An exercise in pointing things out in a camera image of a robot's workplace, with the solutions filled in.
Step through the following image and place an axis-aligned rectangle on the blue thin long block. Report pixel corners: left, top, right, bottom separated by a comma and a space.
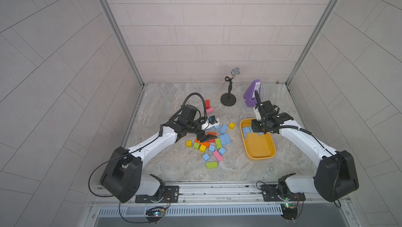
242, 127, 247, 139

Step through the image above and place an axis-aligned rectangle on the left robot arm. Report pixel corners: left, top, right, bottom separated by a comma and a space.
100, 105, 220, 203

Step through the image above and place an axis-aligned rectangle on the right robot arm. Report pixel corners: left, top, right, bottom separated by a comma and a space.
252, 99, 359, 202

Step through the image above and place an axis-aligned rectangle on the orange long block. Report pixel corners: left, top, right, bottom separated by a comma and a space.
195, 139, 210, 148

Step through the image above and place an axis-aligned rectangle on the blue cube front centre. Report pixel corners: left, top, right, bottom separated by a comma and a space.
209, 145, 216, 153

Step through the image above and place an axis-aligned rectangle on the yellow cube front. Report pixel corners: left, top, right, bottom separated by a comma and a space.
199, 145, 207, 153

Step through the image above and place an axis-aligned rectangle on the green long block centre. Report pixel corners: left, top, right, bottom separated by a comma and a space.
215, 139, 222, 150

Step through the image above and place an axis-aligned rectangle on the green long block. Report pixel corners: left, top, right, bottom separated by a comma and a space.
206, 162, 218, 169
215, 139, 222, 150

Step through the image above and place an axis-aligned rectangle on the green cube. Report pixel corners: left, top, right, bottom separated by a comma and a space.
193, 142, 200, 149

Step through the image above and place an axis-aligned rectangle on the blue long block pair left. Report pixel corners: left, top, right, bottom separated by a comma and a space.
219, 134, 227, 145

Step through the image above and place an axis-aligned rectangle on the blue long block pair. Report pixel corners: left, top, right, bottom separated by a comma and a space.
224, 133, 231, 144
219, 134, 227, 145

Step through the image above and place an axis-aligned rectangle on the blue long block diagonal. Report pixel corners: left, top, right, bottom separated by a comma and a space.
219, 124, 228, 134

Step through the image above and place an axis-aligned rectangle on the blue long block pair right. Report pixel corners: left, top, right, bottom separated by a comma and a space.
224, 133, 231, 144

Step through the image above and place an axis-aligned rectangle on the blue cube beside pink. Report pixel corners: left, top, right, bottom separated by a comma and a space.
218, 147, 226, 155

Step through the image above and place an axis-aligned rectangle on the blue cube front left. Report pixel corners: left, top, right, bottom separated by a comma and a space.
203, 153, 210, 162

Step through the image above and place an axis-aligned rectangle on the pink long block front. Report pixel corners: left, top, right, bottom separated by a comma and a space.
213, 151, 224, 162

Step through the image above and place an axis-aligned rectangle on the pink block near back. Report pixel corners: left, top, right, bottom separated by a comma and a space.
206, 107, 215, 114

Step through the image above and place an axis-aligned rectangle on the yellow cube right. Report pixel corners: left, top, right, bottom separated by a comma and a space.
229, 122, 236, 130

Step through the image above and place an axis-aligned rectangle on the green long block front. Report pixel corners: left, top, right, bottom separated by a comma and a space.
206, 162, 218, 169

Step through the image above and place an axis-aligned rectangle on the red block near back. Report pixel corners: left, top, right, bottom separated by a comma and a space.
205, 100, 211, 109

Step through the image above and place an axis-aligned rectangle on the purple metronome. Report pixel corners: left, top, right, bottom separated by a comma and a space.
244, 79, 261, 108

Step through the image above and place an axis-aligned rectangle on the yellow plastic tray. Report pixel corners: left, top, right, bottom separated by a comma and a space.
240, 119, 276, 161

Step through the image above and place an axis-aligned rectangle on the black microphone stand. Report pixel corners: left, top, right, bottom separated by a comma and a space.
220, 67, 241, 106

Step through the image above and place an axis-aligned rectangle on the left circuit board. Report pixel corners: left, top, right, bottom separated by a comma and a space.
145, 207, 166, 219

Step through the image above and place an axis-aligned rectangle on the circuit board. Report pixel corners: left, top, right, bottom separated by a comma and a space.
145, 207, 166, 219
281, 203, 299, 221

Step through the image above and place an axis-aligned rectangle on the right circuit board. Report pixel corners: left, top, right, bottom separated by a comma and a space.
281, 203, 299, 221

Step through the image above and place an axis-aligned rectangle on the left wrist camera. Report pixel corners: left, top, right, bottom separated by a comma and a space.
202, 115, 220, 131

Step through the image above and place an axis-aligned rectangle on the left black cable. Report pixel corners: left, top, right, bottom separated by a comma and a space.
175, 92, 208, 124

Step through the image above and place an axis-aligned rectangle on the aluminium mounting rail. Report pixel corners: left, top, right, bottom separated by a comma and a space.
90, 181, 351, 207

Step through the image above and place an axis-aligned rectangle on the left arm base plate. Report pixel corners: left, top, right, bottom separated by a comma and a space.
135, 186, 180, 204

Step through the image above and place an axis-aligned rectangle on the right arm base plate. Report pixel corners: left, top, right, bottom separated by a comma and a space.
259, 184, 306, 202

